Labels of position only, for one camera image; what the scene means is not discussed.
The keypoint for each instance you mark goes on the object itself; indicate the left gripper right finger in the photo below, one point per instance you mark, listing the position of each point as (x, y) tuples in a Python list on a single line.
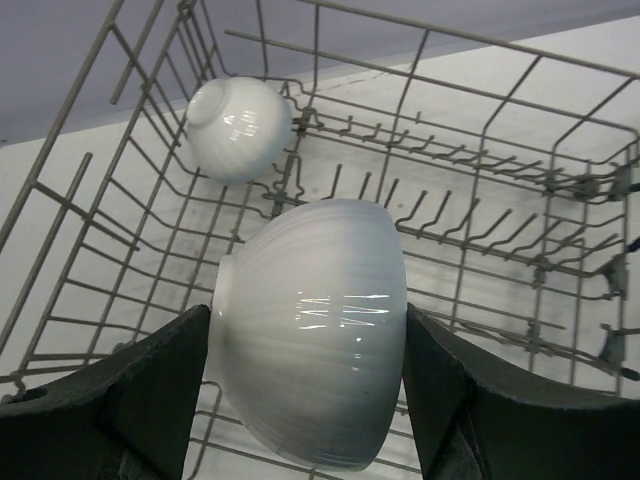
[(477, 416)]

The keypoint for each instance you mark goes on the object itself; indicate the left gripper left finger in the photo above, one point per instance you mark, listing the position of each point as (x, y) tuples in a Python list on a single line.
[(127, 416)]

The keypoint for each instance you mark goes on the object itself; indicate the grey wire dish rack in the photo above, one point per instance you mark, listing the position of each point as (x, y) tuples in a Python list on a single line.
[(510, 171)]

